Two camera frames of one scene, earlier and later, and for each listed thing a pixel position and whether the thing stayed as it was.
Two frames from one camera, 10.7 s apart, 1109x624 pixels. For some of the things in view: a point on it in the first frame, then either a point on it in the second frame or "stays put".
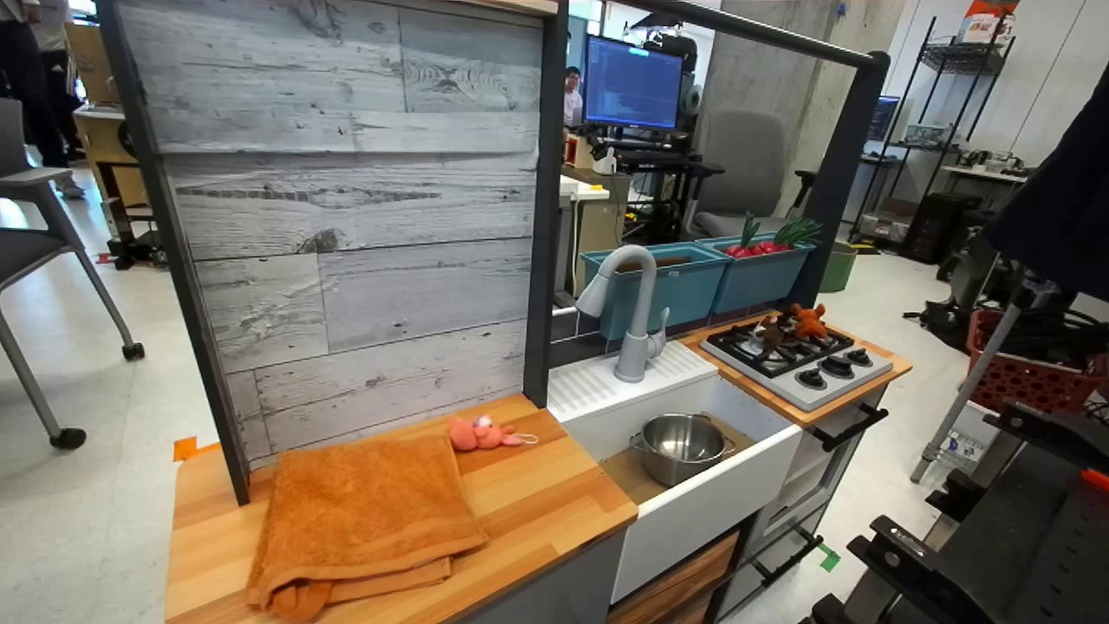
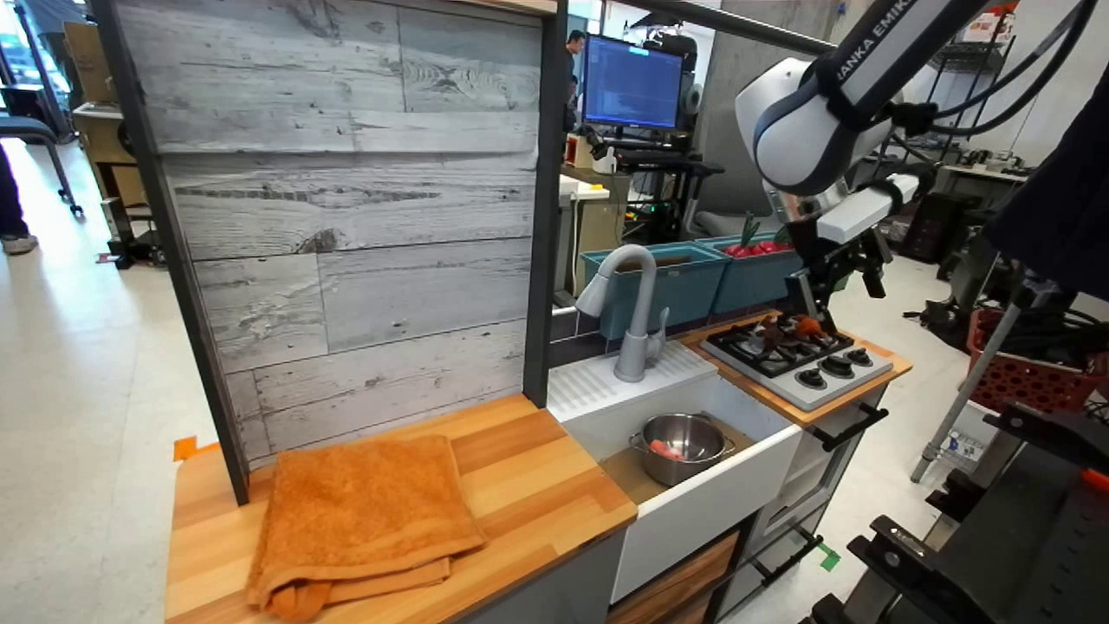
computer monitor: (628, 87) stays put
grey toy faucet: (628, 364) stays put
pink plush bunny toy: (487, 436) → (663, 450)
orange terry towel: (354, 513) stays put
